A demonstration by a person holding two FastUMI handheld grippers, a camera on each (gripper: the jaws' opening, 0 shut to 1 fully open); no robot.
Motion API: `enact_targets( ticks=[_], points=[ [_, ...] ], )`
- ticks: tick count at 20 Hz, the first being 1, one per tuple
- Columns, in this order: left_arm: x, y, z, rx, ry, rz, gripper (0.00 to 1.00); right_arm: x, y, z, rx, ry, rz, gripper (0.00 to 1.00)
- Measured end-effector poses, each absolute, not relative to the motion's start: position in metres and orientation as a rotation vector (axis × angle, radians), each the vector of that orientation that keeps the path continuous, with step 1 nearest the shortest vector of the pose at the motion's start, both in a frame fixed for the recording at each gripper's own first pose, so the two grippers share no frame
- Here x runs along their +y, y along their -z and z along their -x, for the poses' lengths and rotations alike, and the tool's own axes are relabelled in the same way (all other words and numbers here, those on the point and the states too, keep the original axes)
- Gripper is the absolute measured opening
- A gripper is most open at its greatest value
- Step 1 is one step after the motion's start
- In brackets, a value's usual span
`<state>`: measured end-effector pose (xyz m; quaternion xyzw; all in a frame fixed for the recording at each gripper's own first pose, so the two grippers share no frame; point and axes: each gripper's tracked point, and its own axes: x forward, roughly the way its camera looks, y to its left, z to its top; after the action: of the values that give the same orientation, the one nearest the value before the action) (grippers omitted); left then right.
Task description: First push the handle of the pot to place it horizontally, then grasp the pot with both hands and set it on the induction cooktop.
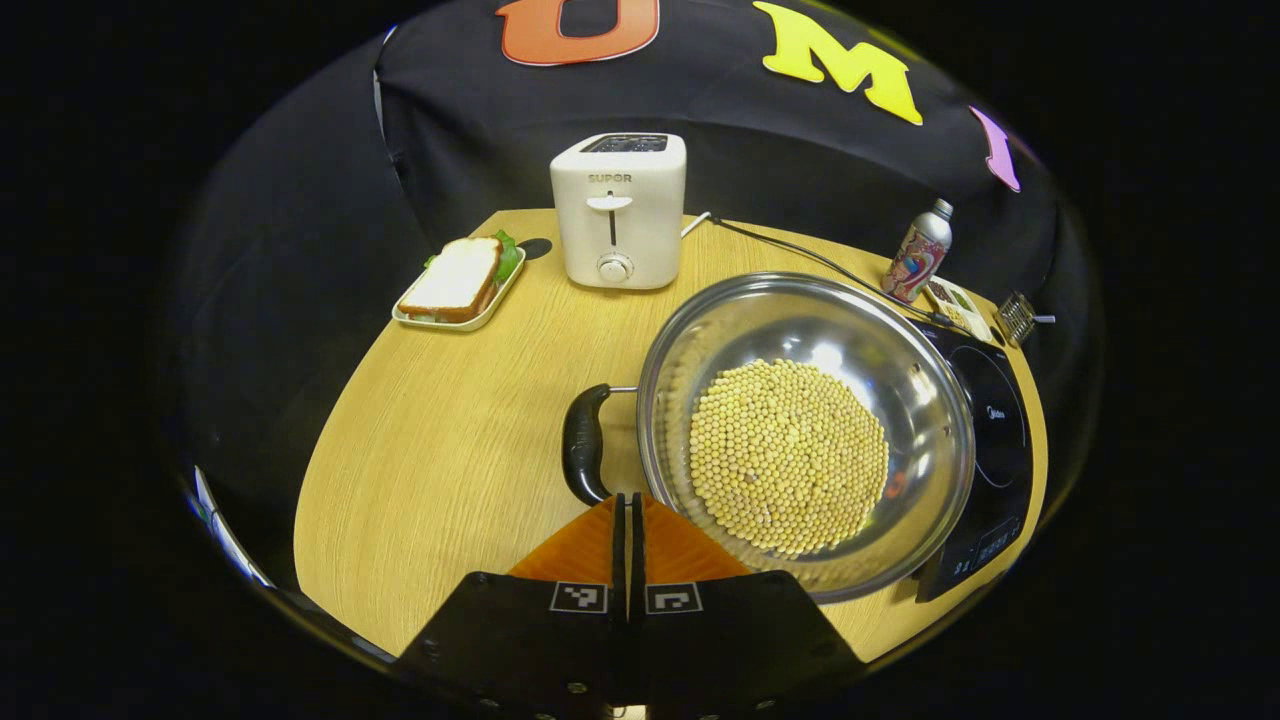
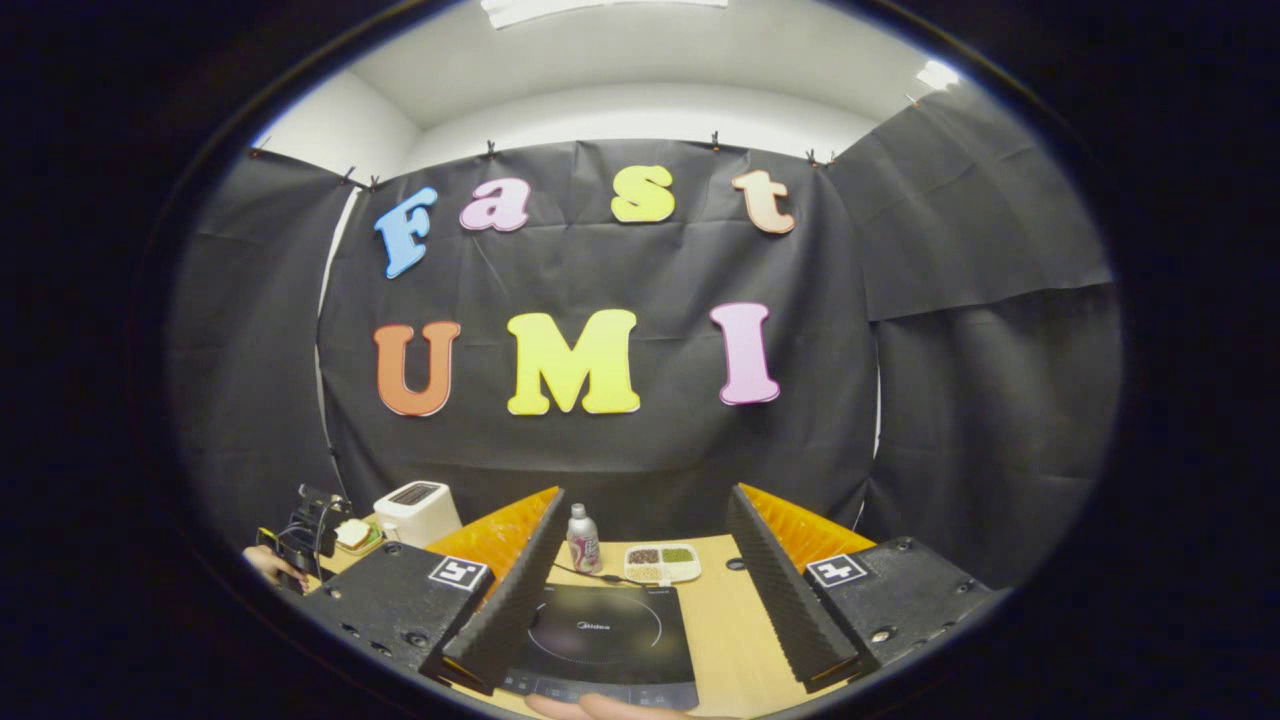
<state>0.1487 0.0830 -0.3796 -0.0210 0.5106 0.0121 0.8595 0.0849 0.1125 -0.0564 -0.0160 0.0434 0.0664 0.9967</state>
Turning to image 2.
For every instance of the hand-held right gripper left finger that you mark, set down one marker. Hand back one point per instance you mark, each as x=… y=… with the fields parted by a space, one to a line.
x=510 y=610

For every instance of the sandwich on small plate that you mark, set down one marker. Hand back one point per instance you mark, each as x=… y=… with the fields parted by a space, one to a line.
x=355 y=535

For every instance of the silver drink bottle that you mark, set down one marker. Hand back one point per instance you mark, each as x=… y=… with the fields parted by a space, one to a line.
x=584 y=545

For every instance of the divided white bean tray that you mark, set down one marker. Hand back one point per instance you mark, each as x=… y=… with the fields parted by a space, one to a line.
x=662 y=564

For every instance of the black backdrop cloth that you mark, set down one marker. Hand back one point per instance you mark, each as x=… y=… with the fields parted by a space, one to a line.
x=650 y=460

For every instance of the black induction cooktop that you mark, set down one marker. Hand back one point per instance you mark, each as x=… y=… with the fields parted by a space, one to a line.
x=600 y=630

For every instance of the white toaster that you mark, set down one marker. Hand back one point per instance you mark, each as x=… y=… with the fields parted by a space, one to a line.
x=418 y=512

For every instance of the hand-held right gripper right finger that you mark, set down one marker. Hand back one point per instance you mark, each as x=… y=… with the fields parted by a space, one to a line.
x=790 y=600

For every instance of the large ceiling light panel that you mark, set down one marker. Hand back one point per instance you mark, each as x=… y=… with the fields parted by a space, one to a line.
x=600 y=10

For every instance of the small ceiling light panel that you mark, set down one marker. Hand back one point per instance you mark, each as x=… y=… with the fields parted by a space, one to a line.
x=938 y=75

